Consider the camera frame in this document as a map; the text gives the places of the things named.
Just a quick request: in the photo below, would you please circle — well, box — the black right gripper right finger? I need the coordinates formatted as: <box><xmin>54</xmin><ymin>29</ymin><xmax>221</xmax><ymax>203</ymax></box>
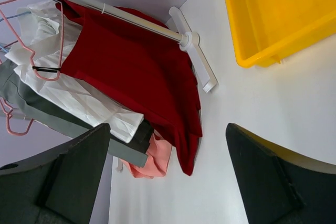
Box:
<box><xmin>225</xmin><ymin>123</ymin><xmax>335</xmax><ymax>223</ymax></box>

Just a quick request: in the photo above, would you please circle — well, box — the white pleated skirt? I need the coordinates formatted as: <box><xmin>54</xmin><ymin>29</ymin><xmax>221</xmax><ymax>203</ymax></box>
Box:
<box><xmin>14</xmin><ymin>17</ymin><xmax>144</xmax><ymax>143</ymax></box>

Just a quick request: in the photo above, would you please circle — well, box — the pink skirt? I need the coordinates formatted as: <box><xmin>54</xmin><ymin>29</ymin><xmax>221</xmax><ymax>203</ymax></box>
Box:
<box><xmin>119</xmin><ymin>130</ymin><xmax>172</xmax><ymax>179</ymax></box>

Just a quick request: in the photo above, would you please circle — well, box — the pink hanger of grey skirt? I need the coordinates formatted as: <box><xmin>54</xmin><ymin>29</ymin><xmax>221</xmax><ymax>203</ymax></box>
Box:
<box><xmin>1</xmin><ymin>98</ymin><xmax>34</xmax><ymax>136</ymax></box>

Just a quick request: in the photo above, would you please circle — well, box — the yellow plastic bin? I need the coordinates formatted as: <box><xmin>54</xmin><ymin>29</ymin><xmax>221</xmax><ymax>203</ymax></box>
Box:
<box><xmin>225</xmin><ymin>0</ymin><xmax>335</xmax><ymax>68</ymax></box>

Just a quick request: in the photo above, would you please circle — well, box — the white clothes rack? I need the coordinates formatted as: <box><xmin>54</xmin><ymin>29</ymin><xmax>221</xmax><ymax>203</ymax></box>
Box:
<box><xmin>59</xmin><ymin>0</ymin><xmax>217</xmax><ymax>92</ymax></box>

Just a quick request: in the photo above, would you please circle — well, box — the red skirt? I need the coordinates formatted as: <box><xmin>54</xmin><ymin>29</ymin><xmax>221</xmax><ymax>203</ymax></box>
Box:
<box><xmin>57</xmin><ymin>0</ymin><xmax>202</xmax><ymax>175</ymax></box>

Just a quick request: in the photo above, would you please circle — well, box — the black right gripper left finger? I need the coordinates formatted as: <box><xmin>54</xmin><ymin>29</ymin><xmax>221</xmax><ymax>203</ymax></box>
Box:
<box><xmin>1</xmin><ymin>123</ymin><xmax>110</xmax><ymax>223</ymax></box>

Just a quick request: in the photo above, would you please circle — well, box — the blue wire hanger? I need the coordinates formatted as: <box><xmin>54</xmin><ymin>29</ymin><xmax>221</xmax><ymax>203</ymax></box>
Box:
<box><xmin>1</xmin><ymin>11</ymin><xmax>31</xmax><ymax>53</ymax></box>

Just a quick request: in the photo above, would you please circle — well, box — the grey skirt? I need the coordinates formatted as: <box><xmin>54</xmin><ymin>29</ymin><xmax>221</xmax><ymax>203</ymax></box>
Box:
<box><xmin>1</xmin><ymin>60</ymin><xmax>153</xmax><ymax>167</ymax></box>

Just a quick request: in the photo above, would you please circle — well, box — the pink hanger of red skirt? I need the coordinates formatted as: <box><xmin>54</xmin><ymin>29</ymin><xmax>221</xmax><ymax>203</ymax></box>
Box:
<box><xmin>1</xmin><ymin>0</ymin><xmax>64</xmax><ymax>82</ymax></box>

